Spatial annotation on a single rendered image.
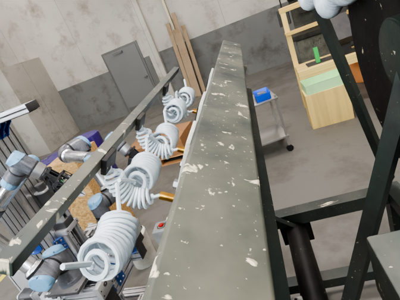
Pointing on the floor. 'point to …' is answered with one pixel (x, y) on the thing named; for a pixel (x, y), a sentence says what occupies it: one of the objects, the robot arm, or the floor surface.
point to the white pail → (146, 252)
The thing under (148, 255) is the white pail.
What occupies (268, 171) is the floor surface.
